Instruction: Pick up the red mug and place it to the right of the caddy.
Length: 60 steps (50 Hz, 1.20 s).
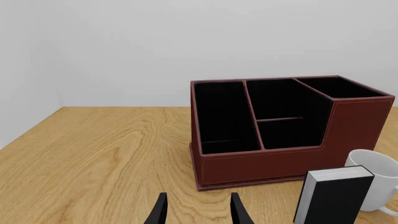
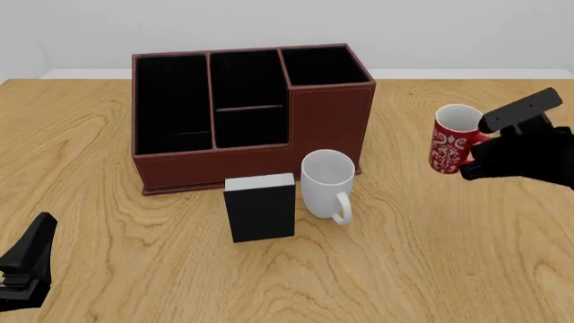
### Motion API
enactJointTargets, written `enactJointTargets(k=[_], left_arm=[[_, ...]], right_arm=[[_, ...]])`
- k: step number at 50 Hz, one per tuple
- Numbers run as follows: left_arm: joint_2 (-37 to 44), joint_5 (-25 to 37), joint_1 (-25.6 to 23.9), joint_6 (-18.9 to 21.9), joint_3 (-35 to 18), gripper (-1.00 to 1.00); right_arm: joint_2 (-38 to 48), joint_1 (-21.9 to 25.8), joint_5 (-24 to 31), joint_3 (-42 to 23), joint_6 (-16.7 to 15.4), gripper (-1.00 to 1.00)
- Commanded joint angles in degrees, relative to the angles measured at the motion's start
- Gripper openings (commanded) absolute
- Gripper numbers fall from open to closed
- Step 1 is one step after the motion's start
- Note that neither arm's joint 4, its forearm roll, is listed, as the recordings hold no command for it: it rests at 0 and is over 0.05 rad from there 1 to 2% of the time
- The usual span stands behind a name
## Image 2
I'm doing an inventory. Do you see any red-brown desk caddy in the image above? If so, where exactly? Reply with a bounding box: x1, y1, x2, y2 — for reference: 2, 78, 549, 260
131, 42, 377, 196

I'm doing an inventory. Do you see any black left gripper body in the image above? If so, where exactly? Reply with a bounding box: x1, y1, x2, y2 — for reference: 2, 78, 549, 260
0, 265, 52, 310

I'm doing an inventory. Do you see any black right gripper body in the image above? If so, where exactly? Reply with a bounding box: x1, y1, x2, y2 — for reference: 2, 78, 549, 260
501, 129, 561, 181

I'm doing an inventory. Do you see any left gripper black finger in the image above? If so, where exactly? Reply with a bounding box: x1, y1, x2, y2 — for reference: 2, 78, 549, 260
0, 211, 58, 283

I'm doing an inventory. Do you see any black book with white pages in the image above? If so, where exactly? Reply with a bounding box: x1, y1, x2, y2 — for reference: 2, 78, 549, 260
222, 172, 297, 244

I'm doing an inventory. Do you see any red mug with white pattern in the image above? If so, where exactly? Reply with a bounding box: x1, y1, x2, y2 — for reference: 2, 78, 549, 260
428, 103, 495, 175

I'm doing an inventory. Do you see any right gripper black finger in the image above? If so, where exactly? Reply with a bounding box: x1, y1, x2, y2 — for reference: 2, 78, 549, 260
458, 160, 510, 181
469, 140, 510, 161

